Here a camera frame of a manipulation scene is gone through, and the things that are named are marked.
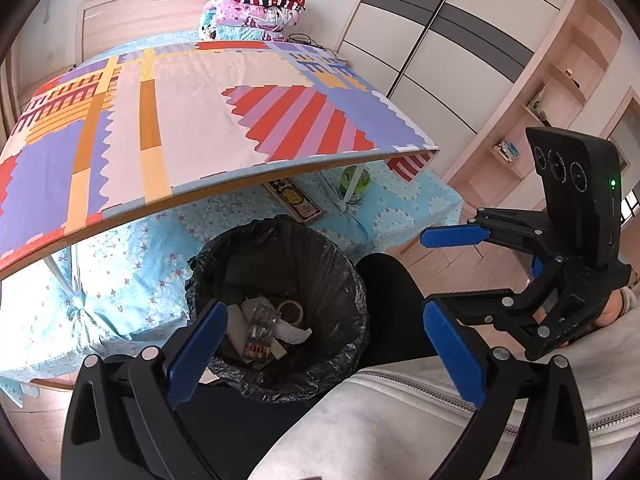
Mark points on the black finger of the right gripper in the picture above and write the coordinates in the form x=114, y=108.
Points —
x=504, y=309

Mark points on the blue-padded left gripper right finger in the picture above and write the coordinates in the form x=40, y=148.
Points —
x=455, y=352

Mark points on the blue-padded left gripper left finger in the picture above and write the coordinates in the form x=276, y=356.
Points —
x=190, y=349

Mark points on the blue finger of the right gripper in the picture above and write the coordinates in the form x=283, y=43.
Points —
x=526, y=231

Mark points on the black bag-lined trash bin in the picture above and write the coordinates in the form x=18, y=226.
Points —
x=280, y=304

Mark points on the person's right hand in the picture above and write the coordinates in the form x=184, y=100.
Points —
x=621, y=302

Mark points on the pink wooden corner shelf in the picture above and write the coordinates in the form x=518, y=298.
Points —
x=499, y=169

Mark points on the light grey zip jacket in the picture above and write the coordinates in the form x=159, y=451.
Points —
x=400, y=420

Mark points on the green round toy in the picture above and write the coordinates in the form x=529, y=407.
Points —
x=360, y=189

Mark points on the white table leg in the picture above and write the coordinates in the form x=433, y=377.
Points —
x=351, y=187

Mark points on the white sliding-door wardrobe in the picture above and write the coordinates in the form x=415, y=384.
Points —
x=447, y=64

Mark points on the yellow black flat package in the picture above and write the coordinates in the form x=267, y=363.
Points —
x=294, y=200

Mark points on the colourful foam puzzle mat board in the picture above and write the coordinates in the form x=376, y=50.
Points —
x=140, y=132

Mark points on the wooden bed headboard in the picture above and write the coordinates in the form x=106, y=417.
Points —
x=103, y=24

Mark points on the stack of folded blankets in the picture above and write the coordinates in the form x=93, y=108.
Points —
x=249, y=20

